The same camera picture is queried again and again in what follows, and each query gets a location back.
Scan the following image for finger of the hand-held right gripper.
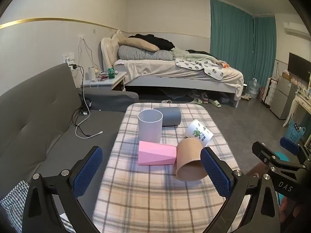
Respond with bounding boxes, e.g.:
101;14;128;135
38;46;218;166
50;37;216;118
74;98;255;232
252;141;307;171
280;136;311;166

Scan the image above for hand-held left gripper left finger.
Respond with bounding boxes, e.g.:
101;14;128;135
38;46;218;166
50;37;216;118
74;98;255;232
23;146;104;233

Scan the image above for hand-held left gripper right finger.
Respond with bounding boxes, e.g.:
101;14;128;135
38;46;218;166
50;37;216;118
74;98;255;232
200;147;283;233

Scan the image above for brown paper cup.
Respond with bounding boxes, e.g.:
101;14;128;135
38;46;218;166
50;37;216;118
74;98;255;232
175;137;210;182

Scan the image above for white printed paper cup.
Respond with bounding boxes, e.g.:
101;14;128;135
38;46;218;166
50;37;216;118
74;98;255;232
185;119;214;148

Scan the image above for pink faceted cup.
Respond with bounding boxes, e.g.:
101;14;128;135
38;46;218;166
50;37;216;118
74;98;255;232
138;141;177;166

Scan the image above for grey plastic cup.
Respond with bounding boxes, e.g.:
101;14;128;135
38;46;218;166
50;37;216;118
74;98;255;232
153;107;182;127

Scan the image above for white plastic cup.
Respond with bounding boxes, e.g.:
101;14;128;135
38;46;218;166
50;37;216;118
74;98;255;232
138;109;163;143

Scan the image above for person's right hand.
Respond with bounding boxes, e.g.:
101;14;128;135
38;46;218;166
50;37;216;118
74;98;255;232
279;194;311;233

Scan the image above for blue plastic basket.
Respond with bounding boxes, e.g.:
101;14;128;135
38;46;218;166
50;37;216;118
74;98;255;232
286;120;306;143

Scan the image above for white ornate table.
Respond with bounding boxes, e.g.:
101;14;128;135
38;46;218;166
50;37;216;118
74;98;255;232
282;93;311;149

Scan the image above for grey refrigerator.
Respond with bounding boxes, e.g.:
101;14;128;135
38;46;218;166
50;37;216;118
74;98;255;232
269;76;298;120

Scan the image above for clear water jug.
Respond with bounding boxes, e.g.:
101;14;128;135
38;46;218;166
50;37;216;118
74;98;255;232
247;78;260;99

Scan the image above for plaid table cloth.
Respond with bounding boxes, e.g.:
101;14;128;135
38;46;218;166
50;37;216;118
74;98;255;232
92;103;251;233

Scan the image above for grey sofa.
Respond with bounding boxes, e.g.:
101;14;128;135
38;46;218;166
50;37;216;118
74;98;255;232
0;63;140;233

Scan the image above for striped cloth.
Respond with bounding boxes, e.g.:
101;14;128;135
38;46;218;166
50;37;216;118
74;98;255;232
0;180;31;215

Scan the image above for black television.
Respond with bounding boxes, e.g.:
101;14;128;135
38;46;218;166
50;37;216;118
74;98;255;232
288;52;311;82

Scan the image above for white nightstand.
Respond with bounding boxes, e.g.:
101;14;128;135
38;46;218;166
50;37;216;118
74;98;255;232
81;71;127;92

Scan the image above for teal curtain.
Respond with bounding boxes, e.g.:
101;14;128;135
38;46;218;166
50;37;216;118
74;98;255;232
209;0;255;65
252;15;278;88

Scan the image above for white printed quilt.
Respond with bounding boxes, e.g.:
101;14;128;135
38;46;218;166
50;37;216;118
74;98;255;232
175;58;227;81

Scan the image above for white bed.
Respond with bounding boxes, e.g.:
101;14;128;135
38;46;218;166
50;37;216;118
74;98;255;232
100;37;244;109

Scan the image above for grey-green blanket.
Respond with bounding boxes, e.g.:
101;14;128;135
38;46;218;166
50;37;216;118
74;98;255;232
171;47;219;63

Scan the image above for white air conditioner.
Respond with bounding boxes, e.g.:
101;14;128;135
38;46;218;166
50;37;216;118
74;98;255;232
283;22;311;36

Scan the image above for checkered pillow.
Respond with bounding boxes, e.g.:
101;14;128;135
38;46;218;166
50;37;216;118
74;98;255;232
118;45;174;61

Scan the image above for beige plush cushion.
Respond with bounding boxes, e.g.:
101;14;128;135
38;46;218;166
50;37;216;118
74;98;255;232
111;30;127;46

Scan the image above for beige pillow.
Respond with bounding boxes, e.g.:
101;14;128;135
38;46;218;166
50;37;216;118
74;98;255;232
118;37;160;52

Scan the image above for black clothing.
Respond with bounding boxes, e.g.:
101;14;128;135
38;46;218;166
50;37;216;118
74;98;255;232
128;34;176;50

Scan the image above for white charging cable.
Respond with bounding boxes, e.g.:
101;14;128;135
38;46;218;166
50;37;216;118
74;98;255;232
75;124;104;139

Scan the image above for black power cable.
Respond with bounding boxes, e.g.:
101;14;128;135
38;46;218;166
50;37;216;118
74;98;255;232
71;65;92;137

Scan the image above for white wall socket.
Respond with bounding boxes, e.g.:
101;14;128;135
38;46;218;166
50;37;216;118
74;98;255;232
62;52;76;64

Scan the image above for white wall cable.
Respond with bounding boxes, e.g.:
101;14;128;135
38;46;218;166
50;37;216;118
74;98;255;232
78;36;100;70

